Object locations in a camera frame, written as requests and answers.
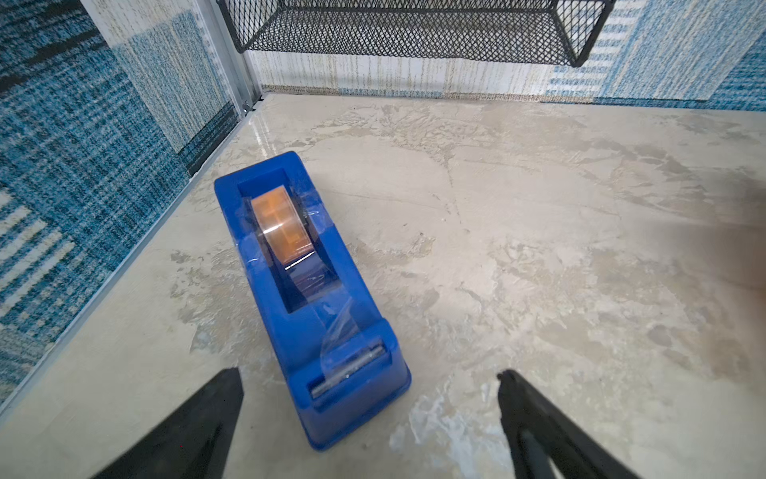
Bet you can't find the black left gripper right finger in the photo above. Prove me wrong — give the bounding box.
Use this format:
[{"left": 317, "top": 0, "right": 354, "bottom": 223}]
[{"left": 497, "top": 369, "right": 636, "bottom": 479}]

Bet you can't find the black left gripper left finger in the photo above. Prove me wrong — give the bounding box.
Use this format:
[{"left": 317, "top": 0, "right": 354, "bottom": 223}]
[{"left": 96, "top": 367, "right": 245, "bottom": 478}]

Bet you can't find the blue tape dispenser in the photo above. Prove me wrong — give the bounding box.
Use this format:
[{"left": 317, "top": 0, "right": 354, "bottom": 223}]
[{"left": 213, "top": 152, "right": 412, "bottom": 451}]

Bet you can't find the black wire mesh shelf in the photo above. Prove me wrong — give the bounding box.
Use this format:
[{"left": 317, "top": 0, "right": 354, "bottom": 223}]
[{"left": 217, "top": 0, "right": 614, "bottom": 68}]

